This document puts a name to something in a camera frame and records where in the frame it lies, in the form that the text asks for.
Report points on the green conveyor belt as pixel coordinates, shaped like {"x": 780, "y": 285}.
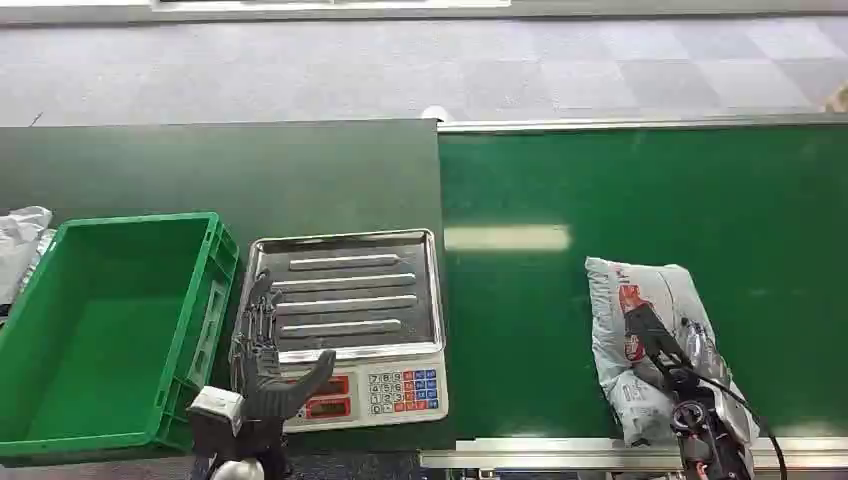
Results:
{"x": 662, "y": 199}

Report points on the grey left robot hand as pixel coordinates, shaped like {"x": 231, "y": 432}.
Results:
{"x": 265, "y": 391}

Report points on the steel tray weighing scale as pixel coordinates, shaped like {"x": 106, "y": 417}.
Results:
{"x": 371, "y": 311}

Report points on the dark right robot hand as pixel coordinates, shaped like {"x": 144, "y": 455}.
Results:
{"x": 652, "y": 341}

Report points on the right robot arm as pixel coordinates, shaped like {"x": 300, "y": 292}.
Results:
{"x": 709, "y": 437}

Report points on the grey printed plastic parcel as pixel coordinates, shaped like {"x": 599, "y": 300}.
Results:
{"x": 616, "y": 371}

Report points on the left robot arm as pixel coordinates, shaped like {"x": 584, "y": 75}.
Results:
{"x": 255, "y": 450}

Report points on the tan object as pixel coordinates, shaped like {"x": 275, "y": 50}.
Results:
{"x": 839, "y": 99}

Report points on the small white round object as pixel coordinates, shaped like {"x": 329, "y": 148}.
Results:
{"x": 437, "y": 114}

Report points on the white plastic bag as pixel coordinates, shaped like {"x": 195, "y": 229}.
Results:
{"x": 16, "y": 245}

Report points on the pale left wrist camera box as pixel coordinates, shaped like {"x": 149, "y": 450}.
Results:
{"x": 215, "y": 404}

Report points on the green plastic crate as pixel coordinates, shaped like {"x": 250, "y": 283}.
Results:
{"x": 106, "y": 331}

